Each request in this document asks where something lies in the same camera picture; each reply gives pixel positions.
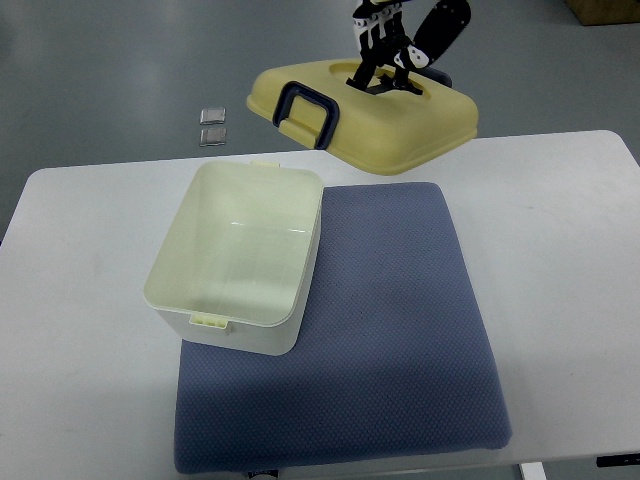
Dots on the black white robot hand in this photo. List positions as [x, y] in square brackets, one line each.
[382, 40]

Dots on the yellow storage box lid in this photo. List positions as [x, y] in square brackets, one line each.
[381, 130]

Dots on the brown cardboard box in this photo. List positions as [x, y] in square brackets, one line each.
[604, 12]

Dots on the white storage box base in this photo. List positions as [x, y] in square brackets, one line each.
[236, 264]

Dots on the upper metal floor plate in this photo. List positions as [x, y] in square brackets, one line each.
[212, 115]

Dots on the blue mesh cushion mat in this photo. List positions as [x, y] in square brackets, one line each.
[392, 358]

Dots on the white table leg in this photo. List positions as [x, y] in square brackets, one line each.
[532, 471]

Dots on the black bracket under table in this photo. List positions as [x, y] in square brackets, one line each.
[622, 460]

